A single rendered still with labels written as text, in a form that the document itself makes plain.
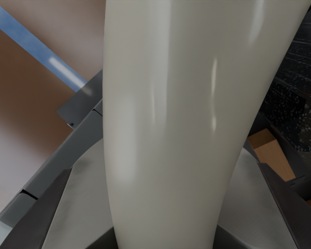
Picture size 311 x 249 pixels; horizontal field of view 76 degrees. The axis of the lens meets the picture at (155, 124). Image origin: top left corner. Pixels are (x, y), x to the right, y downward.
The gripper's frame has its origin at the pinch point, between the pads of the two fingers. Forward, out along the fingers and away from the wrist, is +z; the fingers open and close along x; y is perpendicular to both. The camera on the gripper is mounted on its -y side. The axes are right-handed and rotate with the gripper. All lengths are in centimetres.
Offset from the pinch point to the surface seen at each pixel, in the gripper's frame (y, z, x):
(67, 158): 22.5, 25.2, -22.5
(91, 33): 2, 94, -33
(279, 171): 74, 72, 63
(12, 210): 20.3, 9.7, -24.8
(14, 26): -3, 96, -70
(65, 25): -2, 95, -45
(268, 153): 62, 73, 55
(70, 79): 24, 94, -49
